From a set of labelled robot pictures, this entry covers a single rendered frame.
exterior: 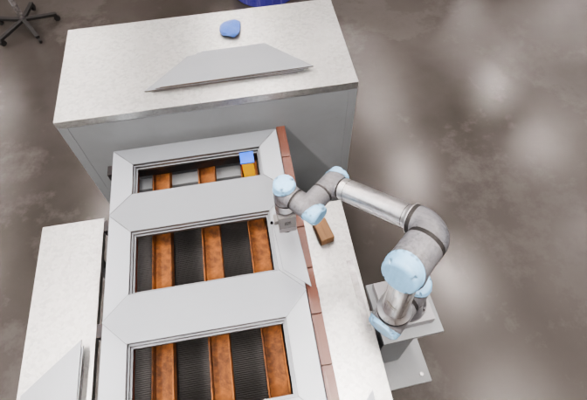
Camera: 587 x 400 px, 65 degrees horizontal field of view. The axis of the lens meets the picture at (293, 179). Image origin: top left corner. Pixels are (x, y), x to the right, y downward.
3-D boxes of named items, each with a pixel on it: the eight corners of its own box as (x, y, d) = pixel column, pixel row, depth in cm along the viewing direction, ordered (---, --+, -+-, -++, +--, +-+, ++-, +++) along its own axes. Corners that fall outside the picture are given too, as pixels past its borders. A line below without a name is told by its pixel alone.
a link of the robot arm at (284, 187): (286, 197, 146) (265, 183, 149) (286, 215, 155) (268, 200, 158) (302, 182, 149) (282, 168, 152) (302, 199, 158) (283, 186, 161)
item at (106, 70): (57, 129, 195) (52, 122, 191) (72, 37, 228) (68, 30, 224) (357, 87, 204) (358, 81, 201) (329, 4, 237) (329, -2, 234)
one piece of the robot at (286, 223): (265, 194, 162) (268, 217, 176) (269, 216, 157) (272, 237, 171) (293, 189, 163) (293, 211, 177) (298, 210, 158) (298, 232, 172)
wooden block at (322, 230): (334, 241, 200) (334, 236, 195) (321, 245, 198) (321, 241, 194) (324, 222, 205) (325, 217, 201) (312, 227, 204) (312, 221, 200)
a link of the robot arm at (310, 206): (335, 196, 148) (308, 178, 152) (313, 219, 143) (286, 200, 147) (334, 209, 155) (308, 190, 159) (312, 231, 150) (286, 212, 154)
